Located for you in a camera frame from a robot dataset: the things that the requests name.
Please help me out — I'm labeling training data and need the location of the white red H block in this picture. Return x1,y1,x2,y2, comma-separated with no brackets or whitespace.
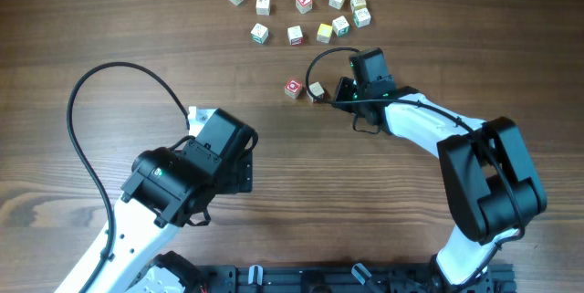
307,82,326,102

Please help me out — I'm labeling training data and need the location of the yellow topped wooden block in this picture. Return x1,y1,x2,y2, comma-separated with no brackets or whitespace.
317,24,333,44

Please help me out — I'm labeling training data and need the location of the red Q letter block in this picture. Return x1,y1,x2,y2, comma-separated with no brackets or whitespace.
284,78,304,99

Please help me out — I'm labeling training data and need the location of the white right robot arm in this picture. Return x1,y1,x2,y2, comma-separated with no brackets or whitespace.
333,48,548,292

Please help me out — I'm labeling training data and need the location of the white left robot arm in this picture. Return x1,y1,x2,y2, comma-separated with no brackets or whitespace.
57,109,258,292

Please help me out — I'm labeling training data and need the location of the white green E block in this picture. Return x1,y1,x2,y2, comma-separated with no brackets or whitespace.
332,16,350,37

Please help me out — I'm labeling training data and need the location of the white 8 number block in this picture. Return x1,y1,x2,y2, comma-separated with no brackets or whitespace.
353,7,371,27

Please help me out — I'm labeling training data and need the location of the cream yellow-sided block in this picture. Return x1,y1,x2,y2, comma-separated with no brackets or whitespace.
349,0,367,13

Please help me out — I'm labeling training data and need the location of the white red Y block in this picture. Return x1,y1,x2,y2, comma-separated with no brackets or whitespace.
287,26,304,46

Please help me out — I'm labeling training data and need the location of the red A letter block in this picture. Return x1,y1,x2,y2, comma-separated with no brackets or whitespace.
296,0,313,14

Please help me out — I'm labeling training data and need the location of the white green Z block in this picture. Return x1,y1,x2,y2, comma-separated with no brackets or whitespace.
250,23,269,44

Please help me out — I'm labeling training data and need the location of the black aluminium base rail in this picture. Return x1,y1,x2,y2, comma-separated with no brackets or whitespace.
150,263,517,293

